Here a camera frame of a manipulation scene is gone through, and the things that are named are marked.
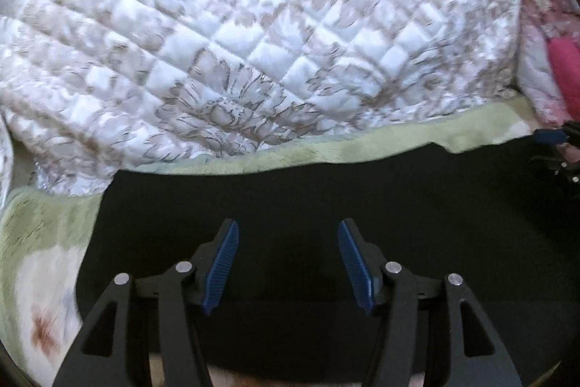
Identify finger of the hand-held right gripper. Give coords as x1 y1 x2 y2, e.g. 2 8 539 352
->
533 120 580 148
529 155 580 189

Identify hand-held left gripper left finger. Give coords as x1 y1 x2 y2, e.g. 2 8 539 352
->
53 219 241 387

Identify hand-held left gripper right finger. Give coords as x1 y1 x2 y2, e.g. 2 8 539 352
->
337 219 523 387

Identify black pants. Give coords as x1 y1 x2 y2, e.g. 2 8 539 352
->
75 137 580 387

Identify pink cloth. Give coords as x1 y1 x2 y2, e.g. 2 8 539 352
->
546 34 580 121

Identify pink floral comforter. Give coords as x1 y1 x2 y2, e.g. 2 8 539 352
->
517 0 580 129

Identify floral fleece blanket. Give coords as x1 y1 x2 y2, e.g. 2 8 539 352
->
0 99 544 375

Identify white beige quilted bedspread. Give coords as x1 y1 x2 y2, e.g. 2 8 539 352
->
0 0 559 198

